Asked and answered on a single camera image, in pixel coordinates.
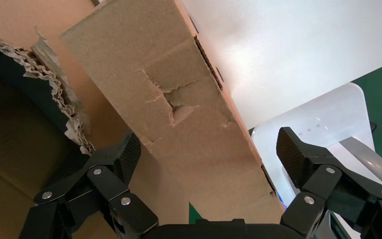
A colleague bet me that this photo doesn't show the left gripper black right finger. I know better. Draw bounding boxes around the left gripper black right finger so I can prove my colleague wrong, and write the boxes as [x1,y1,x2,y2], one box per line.
[276,126,382,239]

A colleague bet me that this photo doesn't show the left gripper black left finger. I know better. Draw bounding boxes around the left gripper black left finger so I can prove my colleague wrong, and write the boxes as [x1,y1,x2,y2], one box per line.
[19,129,160,239]

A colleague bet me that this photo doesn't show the small cardboard box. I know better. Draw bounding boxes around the small cardboard box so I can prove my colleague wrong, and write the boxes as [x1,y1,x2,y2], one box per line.
[59,0,286,225]

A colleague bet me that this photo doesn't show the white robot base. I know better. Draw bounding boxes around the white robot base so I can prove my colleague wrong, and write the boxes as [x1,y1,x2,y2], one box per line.
[248,82,376,239]

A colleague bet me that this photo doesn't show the big open cardboard box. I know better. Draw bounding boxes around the big open cardboard box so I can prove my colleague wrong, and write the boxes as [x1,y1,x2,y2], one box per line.
[0,0,191,239]

